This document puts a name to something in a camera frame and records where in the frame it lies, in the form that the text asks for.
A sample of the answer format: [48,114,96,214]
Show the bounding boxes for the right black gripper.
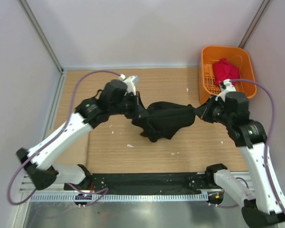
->
[193,94,232,126]

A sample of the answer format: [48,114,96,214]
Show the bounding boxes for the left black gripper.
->
[110,91,149,119]

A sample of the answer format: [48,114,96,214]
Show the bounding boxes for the black t shirt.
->
[132,101,196,143]

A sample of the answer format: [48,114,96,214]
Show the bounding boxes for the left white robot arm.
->
[16,76,145,190]

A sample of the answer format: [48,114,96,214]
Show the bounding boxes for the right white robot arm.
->
[196,79,285,228]

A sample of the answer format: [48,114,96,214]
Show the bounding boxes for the red t shirt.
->
[212,58,240,86]

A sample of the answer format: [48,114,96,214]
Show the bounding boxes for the orange plastic basket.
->
[199,46,255,104]

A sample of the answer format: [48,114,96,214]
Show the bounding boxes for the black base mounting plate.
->
[73,172,220,195]

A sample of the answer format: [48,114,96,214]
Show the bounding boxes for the brown cardboard sheet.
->
[54,133,90,165]

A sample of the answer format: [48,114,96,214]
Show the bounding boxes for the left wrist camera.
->
[123,76,140,95]

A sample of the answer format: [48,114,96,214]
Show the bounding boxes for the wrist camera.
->
[219,79,236,93]
[123,76,140,95]

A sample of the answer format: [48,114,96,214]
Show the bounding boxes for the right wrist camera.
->
[219,79,236,93]

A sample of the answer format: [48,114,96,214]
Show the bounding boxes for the white slotted cable duct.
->
[30,192,209,203]

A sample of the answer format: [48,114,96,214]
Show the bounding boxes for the right aluminium corner post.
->
[238,0,273,49]

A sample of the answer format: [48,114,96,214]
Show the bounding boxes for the aluminium corner post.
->
[17,0,64,74]
[238,0,273,49]

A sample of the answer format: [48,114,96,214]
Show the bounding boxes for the aluminium front frame rail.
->
[19,171,254,192]

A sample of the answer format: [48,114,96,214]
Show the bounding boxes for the left aluminium corner post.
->
[17,0,64,74]

